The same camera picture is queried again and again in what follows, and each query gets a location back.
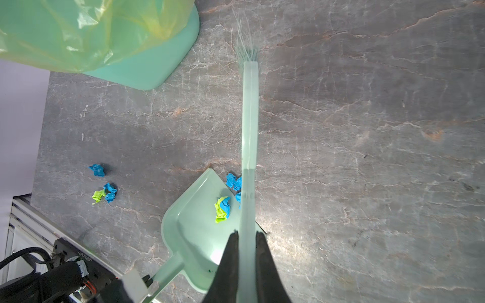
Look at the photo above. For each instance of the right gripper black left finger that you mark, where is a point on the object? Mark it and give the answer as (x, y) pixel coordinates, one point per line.
(225, 283)

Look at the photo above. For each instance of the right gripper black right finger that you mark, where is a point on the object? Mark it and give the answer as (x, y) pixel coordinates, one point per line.
(268, 284)

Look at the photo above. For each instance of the mint green dustpan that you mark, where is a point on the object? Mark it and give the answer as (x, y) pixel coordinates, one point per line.
(195, 241)

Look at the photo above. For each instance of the mint green hand brush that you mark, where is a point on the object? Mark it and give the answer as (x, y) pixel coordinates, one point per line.
(247, 57)

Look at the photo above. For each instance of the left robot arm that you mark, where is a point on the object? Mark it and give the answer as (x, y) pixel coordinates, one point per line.
(46, 283)

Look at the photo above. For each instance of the blue scraps beside bin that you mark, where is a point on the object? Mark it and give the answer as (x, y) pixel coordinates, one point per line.
(223, 204)

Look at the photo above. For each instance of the blue green scraps front left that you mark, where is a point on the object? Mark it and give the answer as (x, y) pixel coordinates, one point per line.
(108, 192)

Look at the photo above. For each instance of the green trash bin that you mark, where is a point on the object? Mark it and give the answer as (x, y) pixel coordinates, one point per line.
(149, 69)

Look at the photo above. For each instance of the yellow-green plastic bin liner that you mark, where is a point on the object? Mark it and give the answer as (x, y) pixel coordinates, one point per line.
(80, 36)

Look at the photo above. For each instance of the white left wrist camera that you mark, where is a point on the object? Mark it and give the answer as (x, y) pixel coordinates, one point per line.
(130, 288)

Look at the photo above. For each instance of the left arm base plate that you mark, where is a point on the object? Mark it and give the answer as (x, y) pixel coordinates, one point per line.
(87, 261)

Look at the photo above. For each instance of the aluminium front rail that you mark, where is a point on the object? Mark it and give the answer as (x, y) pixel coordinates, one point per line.
(29, 228)

